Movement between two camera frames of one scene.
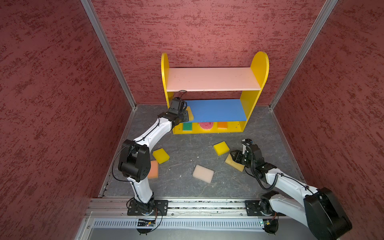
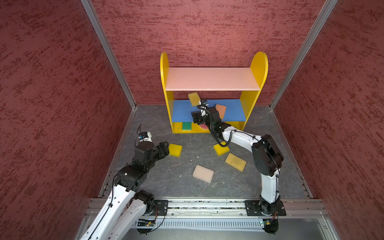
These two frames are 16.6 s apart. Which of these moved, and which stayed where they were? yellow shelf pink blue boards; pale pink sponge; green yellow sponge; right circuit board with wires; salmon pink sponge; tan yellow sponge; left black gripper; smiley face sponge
Moved: left black gripper; salmon pink sponge
Stayed: smiley face sponge; green yellow sponge; right circuit board with wires; yellow shelf pink blue boards; tan yellow sponge; pale pink sponge
